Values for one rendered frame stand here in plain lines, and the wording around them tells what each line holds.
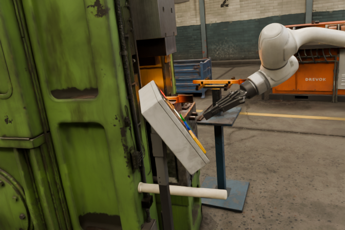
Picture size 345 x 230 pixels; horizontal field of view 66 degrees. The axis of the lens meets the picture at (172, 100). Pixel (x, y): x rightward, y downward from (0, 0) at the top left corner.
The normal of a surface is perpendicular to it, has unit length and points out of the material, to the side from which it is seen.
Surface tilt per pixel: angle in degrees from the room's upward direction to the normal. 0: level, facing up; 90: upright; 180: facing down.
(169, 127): 90
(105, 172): 90
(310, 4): 90
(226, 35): 90
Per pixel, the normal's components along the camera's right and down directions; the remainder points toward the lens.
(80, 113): -0.28, 0.28
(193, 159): 0.15, 0.25
